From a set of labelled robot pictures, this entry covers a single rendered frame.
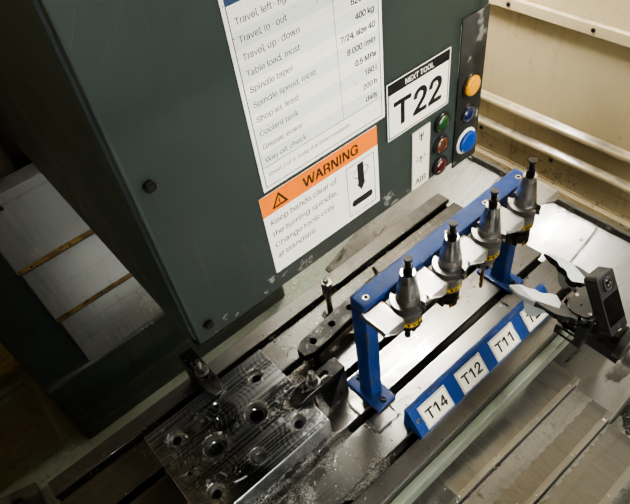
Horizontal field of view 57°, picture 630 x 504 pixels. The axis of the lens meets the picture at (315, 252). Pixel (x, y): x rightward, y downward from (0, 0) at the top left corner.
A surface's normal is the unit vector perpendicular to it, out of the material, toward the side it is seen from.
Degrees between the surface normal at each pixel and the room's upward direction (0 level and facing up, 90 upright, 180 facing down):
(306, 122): 90
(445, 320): 0
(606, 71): 90
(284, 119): 90
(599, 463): 8
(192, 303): 90
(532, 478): 8
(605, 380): 24
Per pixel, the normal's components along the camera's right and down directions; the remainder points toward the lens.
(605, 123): -0.75, 0.54
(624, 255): -0.41, -0.40
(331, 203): 0.65, 0.51
